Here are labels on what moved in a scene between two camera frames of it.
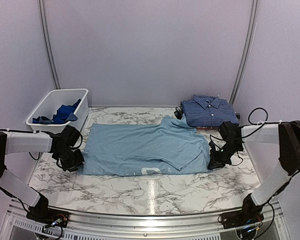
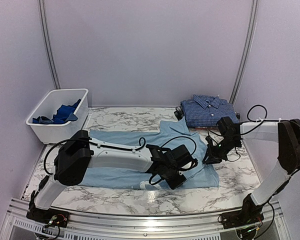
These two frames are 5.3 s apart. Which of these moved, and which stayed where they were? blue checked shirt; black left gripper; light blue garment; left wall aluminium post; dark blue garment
Moved: light blue garment; black left gripper
Stayed: left wall aluminium post; blue checked shirt; dark blue garment
